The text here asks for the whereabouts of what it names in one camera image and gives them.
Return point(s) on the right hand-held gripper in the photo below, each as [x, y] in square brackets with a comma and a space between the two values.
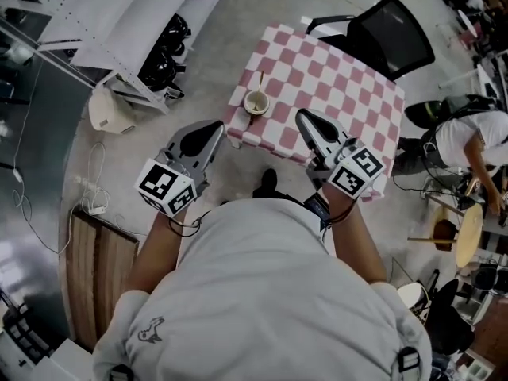
[353, 175]

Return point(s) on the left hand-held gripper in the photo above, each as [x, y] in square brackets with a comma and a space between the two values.
[158, 182]

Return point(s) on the white cup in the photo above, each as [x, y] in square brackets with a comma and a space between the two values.
[248, 101]

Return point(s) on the gold spoon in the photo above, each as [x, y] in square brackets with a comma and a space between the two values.
[260, 81]

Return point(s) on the person's right forearm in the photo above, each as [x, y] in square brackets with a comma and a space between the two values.
[357, 244]

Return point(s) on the person's left forearm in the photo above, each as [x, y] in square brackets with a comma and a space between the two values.
[155, 252]

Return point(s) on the pink white checkered table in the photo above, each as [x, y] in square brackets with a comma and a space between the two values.
[317, 78]

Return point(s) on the person's black shoe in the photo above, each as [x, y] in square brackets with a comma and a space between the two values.
[268, 181]

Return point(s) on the black wrist device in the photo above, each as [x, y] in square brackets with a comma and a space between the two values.
[317, 208]

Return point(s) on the black glossy helmet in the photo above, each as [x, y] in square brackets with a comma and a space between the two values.
[176, 32]
[160, 68]

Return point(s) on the white plastic container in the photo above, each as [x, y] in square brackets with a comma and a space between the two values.
[107, 111]

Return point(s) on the black mesh office chair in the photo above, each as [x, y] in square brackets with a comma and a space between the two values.
[397, 34]

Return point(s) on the white power strip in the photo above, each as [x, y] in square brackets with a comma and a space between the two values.
[96, 210]

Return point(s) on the white metal shelf rack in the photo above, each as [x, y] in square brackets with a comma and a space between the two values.
[119, 22]

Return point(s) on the brown seat wooden stool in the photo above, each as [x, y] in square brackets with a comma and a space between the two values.
[445, 230]

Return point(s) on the person's grey shirt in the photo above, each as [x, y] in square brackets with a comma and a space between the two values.
[258, 292]

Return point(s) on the wooden boards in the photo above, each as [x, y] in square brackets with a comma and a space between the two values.
[91, 276]

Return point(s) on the round wooden stool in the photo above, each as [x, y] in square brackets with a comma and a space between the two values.
[469, 234]

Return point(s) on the black swivel chair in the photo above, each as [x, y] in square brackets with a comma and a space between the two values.
[452, 324]

